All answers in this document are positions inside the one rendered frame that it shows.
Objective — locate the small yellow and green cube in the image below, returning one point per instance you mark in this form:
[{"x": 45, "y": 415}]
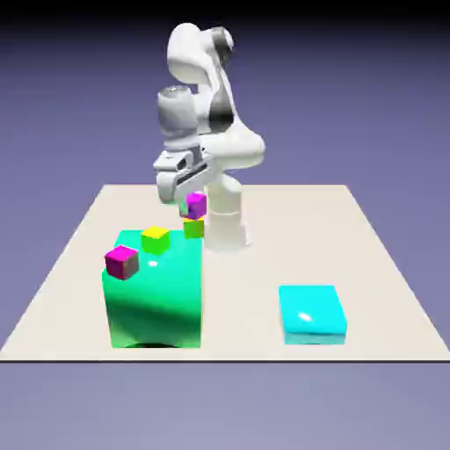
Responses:
[
  {"x": 155, "y": 239},
  {"x": 193, "y": 227}
]

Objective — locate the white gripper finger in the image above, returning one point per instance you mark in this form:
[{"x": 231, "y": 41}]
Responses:
[{"x": 182, "y": 207}]

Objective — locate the large cyan box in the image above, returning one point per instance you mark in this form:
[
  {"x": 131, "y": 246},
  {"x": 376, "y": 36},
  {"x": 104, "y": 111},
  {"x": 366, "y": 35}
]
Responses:
[{"x": 311, "y": 313}]

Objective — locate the large green box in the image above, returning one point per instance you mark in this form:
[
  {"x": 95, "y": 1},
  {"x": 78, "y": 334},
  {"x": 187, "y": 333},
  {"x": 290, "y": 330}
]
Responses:
[{"x": 158, "y": 299}]

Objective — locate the small magenta and purple cube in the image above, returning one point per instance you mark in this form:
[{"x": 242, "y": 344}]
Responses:
[{"x": 195, "y": 205}]

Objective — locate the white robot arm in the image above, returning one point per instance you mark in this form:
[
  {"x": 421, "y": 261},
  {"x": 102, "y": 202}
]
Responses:
[{"x": 225, "y": 154}]

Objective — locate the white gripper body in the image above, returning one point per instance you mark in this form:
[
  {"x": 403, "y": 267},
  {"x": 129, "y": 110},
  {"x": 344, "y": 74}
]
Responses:
[{"x": 175, "y": 179}]

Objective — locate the small magenta and grey cube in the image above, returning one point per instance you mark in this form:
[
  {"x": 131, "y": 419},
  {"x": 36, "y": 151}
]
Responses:
[{"x": 121, "y": 262}]

